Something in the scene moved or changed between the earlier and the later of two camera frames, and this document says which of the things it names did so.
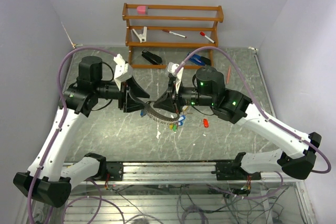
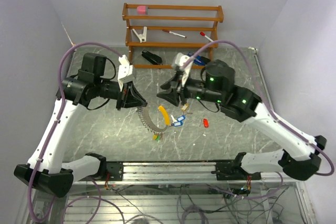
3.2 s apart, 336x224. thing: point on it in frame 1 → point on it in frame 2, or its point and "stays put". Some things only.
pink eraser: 141,10 stays put
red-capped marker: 174,33 stays put
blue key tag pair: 180,120 stays put
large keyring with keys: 172,122 → 148,123
